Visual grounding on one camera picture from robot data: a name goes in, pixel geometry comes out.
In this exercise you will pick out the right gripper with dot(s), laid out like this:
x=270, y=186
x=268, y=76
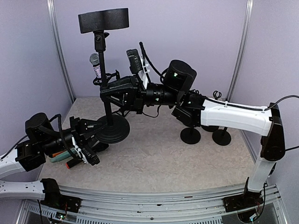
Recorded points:
x=128, y=82

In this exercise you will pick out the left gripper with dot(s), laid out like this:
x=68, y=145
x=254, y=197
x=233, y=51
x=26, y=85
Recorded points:
x=82, y=133

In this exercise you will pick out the tall round stand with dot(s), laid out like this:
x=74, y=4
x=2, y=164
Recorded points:
x=116, y=128

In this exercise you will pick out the black tripod mic stand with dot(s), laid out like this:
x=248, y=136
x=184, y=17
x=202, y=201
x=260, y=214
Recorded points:
x=109, y=76

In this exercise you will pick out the teal microphone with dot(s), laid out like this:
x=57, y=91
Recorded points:
x=60, y=157

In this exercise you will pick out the glitter silver microphone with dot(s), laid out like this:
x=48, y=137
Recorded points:
x=94, y=60

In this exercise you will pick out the orange microphone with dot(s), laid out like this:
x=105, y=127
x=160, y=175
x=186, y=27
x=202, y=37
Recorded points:
x=56, y=154

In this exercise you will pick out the black microphone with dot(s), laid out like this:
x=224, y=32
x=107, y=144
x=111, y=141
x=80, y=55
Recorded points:
x=73, y=162

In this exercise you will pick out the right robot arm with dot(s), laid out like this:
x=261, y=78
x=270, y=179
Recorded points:
x=194, y=110

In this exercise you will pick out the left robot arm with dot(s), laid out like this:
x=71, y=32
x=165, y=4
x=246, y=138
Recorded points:
x=42, y=141

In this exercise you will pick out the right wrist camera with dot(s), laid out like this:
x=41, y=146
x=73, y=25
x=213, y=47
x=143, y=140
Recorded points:
x=138, y=66

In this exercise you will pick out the left aluminium frame post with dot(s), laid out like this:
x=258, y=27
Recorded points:
x=59, y=49

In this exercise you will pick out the aluminium frame post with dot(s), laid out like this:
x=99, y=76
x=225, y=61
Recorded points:
x=59, y=49
x=241, y=50

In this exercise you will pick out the front aluminium rail base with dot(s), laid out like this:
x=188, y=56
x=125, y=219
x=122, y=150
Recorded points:
x=190, y=207

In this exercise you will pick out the right aluminium frame post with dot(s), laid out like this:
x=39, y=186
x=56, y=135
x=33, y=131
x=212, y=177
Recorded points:
x=241, y=50

